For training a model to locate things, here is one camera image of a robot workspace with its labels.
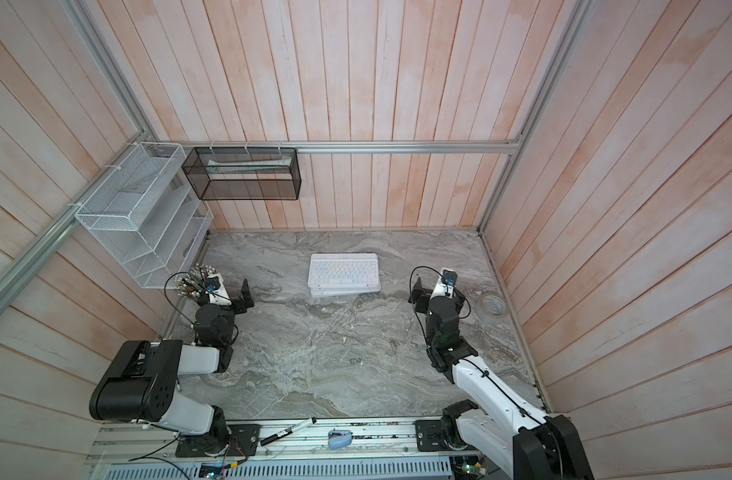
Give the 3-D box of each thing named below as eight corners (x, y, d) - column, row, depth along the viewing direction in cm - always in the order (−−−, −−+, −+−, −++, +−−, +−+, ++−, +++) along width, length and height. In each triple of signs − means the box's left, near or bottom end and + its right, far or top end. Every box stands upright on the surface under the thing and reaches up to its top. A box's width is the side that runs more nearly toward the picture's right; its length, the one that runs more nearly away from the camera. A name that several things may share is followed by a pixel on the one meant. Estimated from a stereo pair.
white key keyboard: (307, 296, 103) (305, 289, 100) (312, 260, 113) (311, 253, 110) (379, 296, 103) (379, 289, 100) (377, 260, 113) (378, 253, 110)
